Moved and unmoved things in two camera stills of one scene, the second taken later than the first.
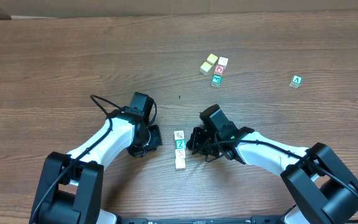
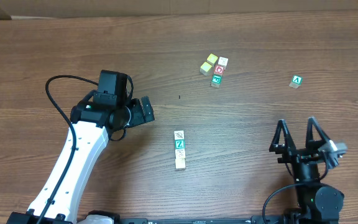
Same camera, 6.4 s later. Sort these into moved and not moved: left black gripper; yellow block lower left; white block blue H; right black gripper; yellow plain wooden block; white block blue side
Moved: left black gripper; right black gripper
Not moved: yellow plain wooden block; yellow block lower left; white block blue H; white block blue side
